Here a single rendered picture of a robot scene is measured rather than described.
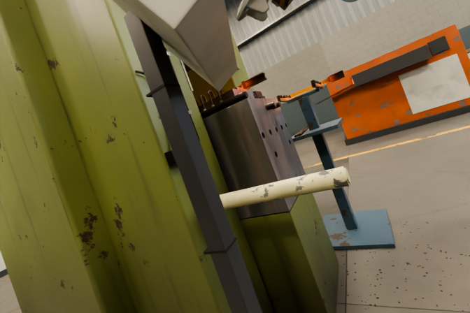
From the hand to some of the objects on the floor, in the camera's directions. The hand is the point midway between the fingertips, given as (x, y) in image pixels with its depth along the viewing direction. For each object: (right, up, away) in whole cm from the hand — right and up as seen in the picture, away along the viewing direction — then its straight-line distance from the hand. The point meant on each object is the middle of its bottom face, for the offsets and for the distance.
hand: (238, 13), depth 50 cm
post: (+18, -106, -10) cm, 108 cm away
